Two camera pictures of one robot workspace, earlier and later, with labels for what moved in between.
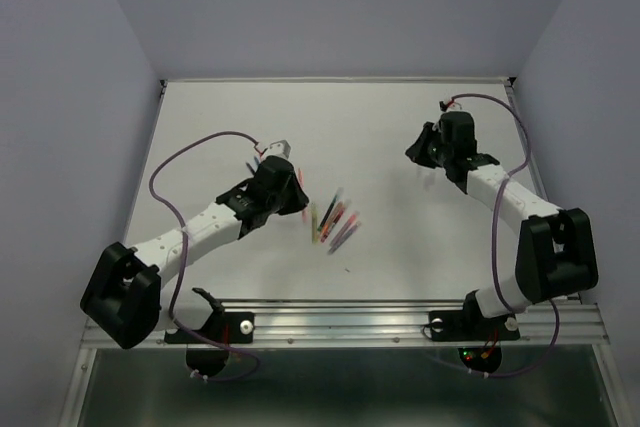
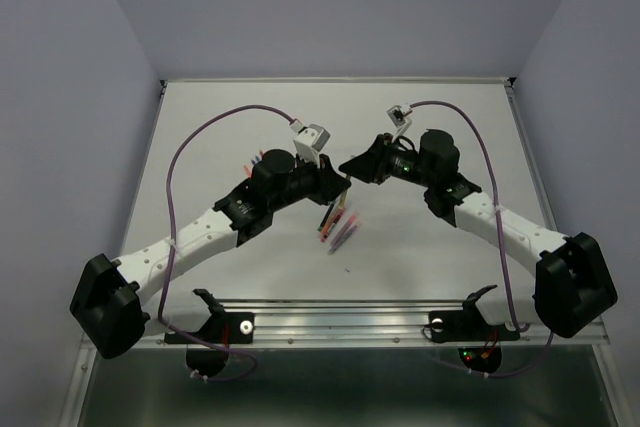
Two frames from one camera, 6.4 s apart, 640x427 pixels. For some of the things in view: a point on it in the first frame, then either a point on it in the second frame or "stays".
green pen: (321, 225) stays
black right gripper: (415, 152) → (371, 164)
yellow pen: (315, 234) → (343, 199)
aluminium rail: (385, 322) stays
